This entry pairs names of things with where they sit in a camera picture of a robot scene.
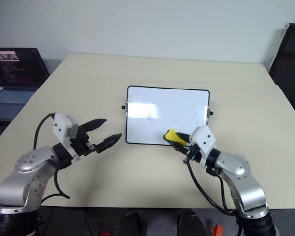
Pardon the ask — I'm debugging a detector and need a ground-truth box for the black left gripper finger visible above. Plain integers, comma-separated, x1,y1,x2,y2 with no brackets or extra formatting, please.
82,118,108,133
96,133,123,154

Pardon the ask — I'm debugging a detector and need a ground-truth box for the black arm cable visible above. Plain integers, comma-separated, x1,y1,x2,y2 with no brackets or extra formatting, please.
33,113,71,200
183,157,239,216

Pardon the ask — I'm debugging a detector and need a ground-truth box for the open blue laptop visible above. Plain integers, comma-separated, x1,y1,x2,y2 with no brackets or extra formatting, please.
0,47,50,121

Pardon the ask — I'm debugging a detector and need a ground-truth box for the yellow whiteboard eraser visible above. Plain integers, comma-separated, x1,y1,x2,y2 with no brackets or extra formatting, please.
163,128,187,146

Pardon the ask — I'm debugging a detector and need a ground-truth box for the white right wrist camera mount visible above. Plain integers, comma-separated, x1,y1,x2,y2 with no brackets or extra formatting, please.
188,125,217,168

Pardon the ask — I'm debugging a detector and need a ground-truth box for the small black-framed whiteboard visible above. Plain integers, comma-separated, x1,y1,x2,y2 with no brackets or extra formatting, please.
121,85,214,147

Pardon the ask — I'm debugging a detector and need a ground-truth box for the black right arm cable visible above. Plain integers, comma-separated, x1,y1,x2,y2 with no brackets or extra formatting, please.
183,157,239,216

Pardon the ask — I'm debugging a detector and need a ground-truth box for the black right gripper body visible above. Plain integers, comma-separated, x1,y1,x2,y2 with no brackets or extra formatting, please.
183,141,202,162

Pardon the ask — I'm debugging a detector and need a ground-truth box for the black office chair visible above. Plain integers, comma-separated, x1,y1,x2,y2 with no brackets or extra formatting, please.
268,23,295,117

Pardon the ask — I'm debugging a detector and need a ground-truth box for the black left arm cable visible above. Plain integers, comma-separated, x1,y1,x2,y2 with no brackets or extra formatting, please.
33,113,71,200

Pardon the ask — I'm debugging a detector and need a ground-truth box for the dark rounded shape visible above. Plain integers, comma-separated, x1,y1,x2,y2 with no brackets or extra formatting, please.
177,208,210,236
116,212,148,236

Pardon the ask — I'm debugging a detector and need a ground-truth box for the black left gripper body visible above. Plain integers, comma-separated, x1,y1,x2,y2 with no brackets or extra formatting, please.
69,123,99,158

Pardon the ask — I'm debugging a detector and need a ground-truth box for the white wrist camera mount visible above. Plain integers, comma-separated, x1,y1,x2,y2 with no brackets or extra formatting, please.
52,113,80,158
188,125,217,168

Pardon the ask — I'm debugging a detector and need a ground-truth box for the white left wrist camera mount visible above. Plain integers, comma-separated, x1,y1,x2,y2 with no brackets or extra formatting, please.
52,113,80,158

